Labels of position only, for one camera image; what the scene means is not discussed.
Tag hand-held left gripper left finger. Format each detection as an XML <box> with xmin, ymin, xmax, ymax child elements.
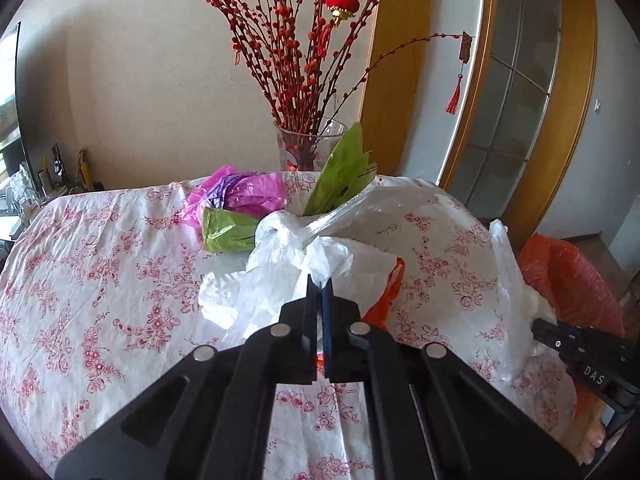
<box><xmin>54</xmin><ymin>274</ymin><xmax>323</xmax><ymax>480</ymax></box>

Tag clear plastic bag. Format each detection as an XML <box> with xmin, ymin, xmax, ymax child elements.
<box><xmin>487</xmin><ymin>219</ymin><xmax>560</xmax><ymax>396</ymax></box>

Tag crumpled light green bag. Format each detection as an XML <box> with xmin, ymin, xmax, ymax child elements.
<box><xmin>201</xmin><ymin>207</ymin><xmax>272</xmax><ymax>254</ymax></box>

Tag red plastic bin liner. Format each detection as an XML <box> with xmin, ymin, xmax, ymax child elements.
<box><xmin>517</xmin><ymin>234</ymin><xmax>626</xmax><ymax>396</ymax></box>

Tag clear glass vase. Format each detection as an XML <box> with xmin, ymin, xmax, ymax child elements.
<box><xmin>274</xmin><ymin>117</ymin><xmax>349</xmax><ymax>173</ymax></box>

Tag flat light green package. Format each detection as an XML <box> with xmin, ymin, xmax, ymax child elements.
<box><xmin>301</xmin><ymin>122</ymin><xmax>378</xmax><ymax>218</ymax></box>

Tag red tassel charm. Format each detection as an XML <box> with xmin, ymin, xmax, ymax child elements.
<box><xmin>445</xmin><ymin>31</ymin><xmax>473</xmax><ymax>115</ymax></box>

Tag dark upright object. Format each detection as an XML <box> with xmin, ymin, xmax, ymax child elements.
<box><xmin>49</xmin><ymin>143</ymin><xmax>66</xmax><ymax>187</ymax></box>

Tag red plastic bag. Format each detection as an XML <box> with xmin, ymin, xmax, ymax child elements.
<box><xmin>362</xmin><ymin>258</ymin><xmax>406</xmax><ymax>332</ymax></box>

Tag clear zip bag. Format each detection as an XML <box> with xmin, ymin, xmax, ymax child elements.
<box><xmin>300</xmin><ymin>178</ymin><xmax>401</xmax><ymax>241</ymax></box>

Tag red lantern ornament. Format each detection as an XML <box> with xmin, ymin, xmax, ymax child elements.
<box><xmin>319</xmin><ymin>0</ymin><xmax>360</xmax><ymax>61</ymax></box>

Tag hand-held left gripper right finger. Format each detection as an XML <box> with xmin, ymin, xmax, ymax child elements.
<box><xmin>321</xmin><ymin>280</ymin><xmax>583</xmax><ymax>480</ymax></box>

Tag red berry branches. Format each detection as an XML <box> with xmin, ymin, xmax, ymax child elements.
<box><xmin>167</xmin><ymin>0</ymin><xmax>466</xmax><ymax>171</ymax></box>

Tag white plastic bag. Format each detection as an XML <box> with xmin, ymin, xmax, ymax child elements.
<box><xmin>198</xmin><ymin>210</ymin><xmax>397</xmax><ymax>346</ymax></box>

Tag frosted glass door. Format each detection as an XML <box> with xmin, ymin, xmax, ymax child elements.
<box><xmin>445</xmin><ymin>0</ymin><xmax>563</xmax><ymax>206</ymax></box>

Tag person's bare foot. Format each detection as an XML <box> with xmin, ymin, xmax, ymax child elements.
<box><xmin>575</xmin><ymin>407</ymin><xmax>613</xmax><ymax>466</ymax></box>

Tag wooden door frame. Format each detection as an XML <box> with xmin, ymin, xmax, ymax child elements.
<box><xmin>360</xmin><ymin>0</ymin><xmax>598</xmax><ymax>251</ymax></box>

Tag floral tablecloth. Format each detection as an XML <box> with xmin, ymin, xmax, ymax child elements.
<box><xmin>0</xmin><ymin>172</ymin><xmax>578</xmax><ymax>480</ymax></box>

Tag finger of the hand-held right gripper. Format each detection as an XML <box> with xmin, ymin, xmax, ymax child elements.
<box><xmin>530</xmin><ymin>318</ymin><xmax>626</xmax><ymax>392</ymax></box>

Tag flat screen television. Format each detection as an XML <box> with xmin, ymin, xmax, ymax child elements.
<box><xmin>0</xmin><ymin>22</ymin><xmax>23</xmax><ymax>221</ymax></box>

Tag purple plastic bag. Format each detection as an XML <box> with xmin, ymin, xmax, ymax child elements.
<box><xmin>206</xmin><ymin>172</ymin><xmax>251</xmax><ymax>211</ymax></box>

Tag yellow black upright object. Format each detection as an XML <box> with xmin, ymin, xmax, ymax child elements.
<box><xmin>75</xmin><ymin>149</ymin><xmax>95</xmax><ymax>191</ymax></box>

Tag pink plastic bag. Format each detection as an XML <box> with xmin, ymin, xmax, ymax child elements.
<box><xmin>180</xmin><ymin>165</ymin><xmax>288</xmax><ymax>228</ymax></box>

